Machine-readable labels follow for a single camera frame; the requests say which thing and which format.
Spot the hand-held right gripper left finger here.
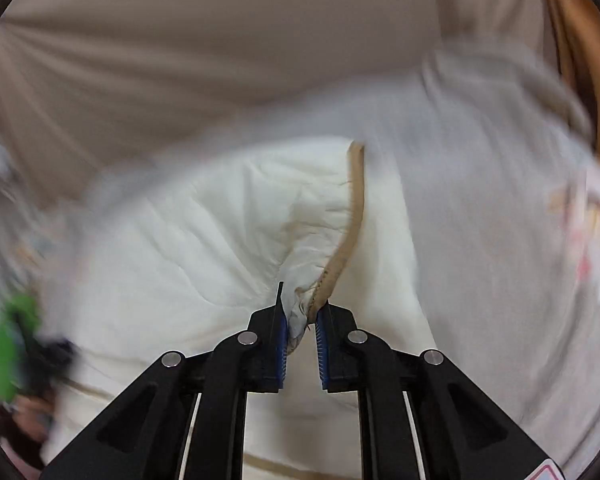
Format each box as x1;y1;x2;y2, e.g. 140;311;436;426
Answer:
39;281;287;480

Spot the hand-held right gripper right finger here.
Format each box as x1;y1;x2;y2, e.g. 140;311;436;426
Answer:
314;304;572;480

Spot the white quilted comforter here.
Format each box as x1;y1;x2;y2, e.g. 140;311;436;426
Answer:
40;135;443;480

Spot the green pillow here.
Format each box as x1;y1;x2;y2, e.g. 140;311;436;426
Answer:
0;294;43;403

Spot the grey floral fleece blanket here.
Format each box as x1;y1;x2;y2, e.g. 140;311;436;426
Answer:
0;50;600;480

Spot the beige fabric backdrop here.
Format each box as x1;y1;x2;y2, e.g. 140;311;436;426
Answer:
0;0;561;201

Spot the orange hanging cloth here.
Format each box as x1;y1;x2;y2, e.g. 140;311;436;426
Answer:
544;0;600;171

